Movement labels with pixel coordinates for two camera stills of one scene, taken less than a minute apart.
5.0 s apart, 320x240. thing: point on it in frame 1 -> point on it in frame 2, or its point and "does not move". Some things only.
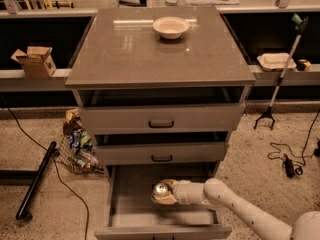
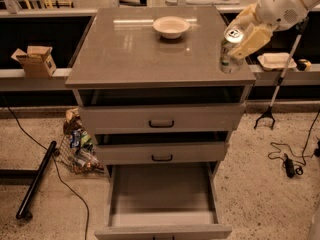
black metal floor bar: x=24 y=211 does not move
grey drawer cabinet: x=161 y=90 does not move
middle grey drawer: x=158 y=152 does not move
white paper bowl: x=171 y=27 does not move
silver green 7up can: x=160 y=189 -> x=232 y=37
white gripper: x=182 y=192 -> x=277 y=8
